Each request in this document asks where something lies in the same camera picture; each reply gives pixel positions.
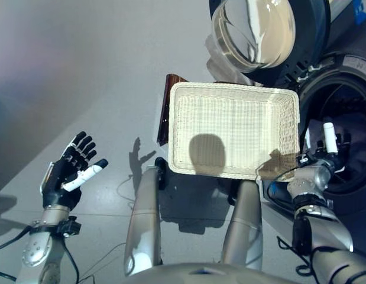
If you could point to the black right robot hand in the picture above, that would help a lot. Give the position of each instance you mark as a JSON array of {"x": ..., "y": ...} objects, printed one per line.
[{"x": 330, "y": 148}]

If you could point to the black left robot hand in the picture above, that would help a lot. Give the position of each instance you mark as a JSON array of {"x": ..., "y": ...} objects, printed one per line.
[{"x": 60, "y": 189}]

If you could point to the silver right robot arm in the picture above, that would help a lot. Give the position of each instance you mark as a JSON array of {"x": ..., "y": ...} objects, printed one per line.
[{"x": 318, "y": 225}]

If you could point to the dark grey washing machine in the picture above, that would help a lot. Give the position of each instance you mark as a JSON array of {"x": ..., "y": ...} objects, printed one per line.
[{"x": 342, "y": 103}]

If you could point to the round glass washing machine door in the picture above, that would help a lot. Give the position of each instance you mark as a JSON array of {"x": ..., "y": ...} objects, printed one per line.
[{"x": 253, "y": 32}]

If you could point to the white wicker laundry basket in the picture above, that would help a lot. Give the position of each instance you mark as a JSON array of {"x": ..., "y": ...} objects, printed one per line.
[{"x": 230, "y": 127}]

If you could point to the silver right robot leg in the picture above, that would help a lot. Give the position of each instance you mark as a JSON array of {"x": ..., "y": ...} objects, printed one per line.
[{"x": 244, "y": 227}]

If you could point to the brown wooden stool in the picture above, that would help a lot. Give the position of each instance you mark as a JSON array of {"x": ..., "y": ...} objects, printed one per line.
[{"x": 163, "y": 115}]

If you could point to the grey robot torso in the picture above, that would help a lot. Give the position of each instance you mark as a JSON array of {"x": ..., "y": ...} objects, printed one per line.
[{"x": 212, "y": 273}]

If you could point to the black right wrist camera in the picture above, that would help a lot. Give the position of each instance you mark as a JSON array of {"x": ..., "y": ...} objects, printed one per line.
[{"x": 304, "y": 159}]

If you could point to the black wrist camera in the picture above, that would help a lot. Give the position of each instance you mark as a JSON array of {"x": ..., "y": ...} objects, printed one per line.
[
  {"x": 304, "y": 159},
  {"x": 69, "y": 227}
]

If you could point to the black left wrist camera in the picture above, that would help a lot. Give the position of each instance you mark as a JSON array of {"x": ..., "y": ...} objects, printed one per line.
[{"x": 69, "y": 227}]

